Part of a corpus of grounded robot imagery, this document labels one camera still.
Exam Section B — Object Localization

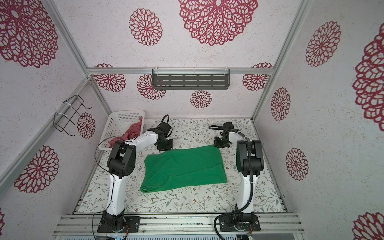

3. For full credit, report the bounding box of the green tank top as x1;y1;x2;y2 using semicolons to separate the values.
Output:
140;145;228;193

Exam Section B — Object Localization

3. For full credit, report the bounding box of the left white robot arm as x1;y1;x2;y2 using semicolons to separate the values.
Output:
106;122;173;216

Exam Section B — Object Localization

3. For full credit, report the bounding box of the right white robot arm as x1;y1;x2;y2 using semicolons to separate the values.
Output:
209;122;265;214

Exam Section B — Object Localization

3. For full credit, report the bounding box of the pink tank top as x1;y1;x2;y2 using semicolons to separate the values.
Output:
110;117;143;147

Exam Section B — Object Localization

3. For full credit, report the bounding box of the white plastic laundry basket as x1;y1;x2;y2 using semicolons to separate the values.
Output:
99;110;145;151

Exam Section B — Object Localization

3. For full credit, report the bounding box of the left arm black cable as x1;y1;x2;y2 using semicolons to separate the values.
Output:
91;114;170;240

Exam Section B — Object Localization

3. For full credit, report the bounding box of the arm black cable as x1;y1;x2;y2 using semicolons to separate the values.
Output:
91;114;170;240
208;125;255;240

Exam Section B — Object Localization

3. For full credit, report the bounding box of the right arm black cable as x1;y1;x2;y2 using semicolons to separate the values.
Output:
208;125;255;240

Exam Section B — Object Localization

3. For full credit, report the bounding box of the dark grey wall shelf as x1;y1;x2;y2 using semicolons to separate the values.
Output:
152;69;230;90

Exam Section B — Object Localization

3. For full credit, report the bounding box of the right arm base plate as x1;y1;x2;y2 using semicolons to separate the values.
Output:
219;212;261;232

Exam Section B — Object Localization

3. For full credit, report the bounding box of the black wire wall rack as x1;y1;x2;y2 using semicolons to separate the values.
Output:
52;95;91;137

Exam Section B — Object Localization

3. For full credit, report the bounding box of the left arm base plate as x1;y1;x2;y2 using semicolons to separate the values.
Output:
97;210;141;233

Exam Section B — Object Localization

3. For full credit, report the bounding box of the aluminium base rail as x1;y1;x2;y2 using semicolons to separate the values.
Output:
53;213;305;236

